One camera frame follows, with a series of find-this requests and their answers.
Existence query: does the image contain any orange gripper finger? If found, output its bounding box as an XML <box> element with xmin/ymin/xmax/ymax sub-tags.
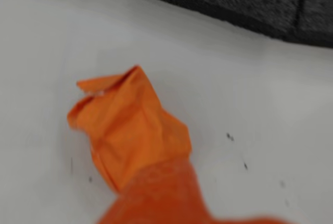
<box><xmin>96</xmin><ymin>156</ymin><xmax>294</xmax><ymax>224</ymax></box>

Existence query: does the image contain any orange paper ball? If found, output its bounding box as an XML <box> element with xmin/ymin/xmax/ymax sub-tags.
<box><xmin>67</xmin><ymin>64</ymin><xmax>193</xmax><ymax>193</ymax></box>

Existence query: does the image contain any short black foam strip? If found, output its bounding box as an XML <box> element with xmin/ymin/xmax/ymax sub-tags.
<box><xmin>295</xmin><ymin>0</ymin><xmax>333</xmax><ymax>50</ymax></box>

